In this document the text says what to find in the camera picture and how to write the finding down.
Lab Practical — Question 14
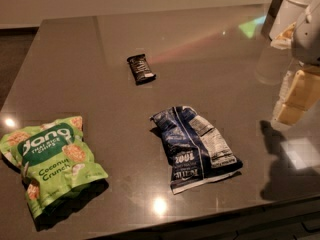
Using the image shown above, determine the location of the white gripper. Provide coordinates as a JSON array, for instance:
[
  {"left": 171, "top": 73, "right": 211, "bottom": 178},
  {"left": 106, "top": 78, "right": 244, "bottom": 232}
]
[{"left": 273, "top": 0, "right": 320, "bottom": 125}]

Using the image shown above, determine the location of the blue chip bag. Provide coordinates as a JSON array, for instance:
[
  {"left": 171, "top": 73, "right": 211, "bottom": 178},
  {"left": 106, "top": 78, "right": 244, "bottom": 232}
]
[{"left": 151, "top": 106, "right": 243, "bottom": 194}]

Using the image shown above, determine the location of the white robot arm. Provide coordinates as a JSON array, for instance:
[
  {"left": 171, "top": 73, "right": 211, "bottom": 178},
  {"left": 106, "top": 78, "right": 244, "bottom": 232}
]
[{"left": 269, "top": 0, "right": 320, "bottom": 131}]

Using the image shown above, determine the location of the green rice chip bag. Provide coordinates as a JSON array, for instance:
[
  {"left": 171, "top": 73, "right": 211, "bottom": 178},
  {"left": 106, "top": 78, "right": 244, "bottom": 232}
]
[{"left": 0, "top": 116, "right": 108, "bottom": 218}]

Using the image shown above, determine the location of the black candy bar wrapper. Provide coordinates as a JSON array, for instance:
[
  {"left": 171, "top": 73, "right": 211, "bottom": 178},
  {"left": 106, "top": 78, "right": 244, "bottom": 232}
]
[{"left": 127, "top": 54, "right": 156, "bottom": 85}]

